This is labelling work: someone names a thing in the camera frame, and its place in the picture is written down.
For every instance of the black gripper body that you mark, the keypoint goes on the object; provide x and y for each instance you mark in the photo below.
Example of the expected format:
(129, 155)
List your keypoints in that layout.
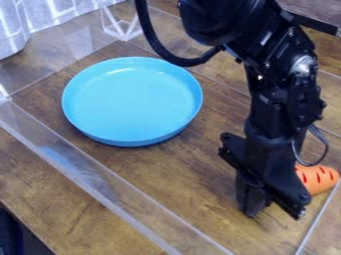
(266, 158)

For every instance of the orange toy carrot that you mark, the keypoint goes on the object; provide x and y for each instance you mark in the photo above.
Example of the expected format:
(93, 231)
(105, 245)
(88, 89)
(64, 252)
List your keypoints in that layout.
(318, 178)

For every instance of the clear acrylic enclosure wall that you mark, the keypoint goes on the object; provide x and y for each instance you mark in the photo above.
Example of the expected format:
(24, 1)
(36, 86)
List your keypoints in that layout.
(171, 189)

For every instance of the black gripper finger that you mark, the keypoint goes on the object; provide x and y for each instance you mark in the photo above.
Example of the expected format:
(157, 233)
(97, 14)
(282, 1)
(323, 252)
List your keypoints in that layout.
(251, 194)

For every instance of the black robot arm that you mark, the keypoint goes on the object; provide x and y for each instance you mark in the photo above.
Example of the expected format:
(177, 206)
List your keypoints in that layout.
(266, 41)

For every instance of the blue round tray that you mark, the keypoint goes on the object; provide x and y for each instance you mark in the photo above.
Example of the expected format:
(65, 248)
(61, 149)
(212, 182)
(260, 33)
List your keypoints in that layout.
(131, 101)

